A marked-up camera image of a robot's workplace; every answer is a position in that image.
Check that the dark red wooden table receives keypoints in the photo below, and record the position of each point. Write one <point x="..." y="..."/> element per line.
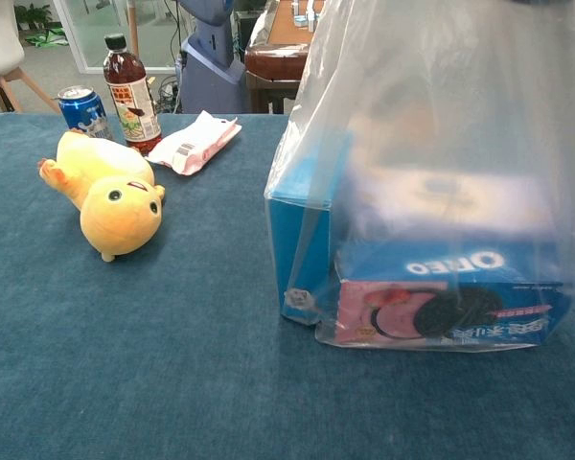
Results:
<point x="270" y="62"/>

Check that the white chair wooden legs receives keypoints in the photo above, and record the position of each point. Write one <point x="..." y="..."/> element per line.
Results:
<point x="0" y="52"/>

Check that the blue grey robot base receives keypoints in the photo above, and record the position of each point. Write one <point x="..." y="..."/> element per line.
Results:
<point x="211" y="67"/>

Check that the blue drink can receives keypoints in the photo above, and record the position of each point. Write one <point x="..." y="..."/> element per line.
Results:
<point x="84" y="112"/>

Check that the blue table cloth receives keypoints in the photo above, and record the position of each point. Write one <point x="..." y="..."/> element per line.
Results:
<point x="172" y="335"/>

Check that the yellow plush duck toy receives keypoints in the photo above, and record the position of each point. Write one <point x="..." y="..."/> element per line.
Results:
<point x="110" y="191"/>

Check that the blue Oreo cookie box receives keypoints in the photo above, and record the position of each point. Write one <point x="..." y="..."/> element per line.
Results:
<point x="450" y="302"/>

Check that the dark tea plastic bottle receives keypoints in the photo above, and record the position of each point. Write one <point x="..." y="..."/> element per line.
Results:
<point x="129" y="96"/>

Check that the green potted plant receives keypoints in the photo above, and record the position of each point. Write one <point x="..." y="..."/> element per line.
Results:
<point x="33" y="14"/>

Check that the transparent plastic bag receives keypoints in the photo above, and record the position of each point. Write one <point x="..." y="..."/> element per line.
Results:
<point x="436" y="120"/>

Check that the white pink snack packet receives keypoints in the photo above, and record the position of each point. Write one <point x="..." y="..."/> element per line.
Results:
<point x="191" y="144"/>

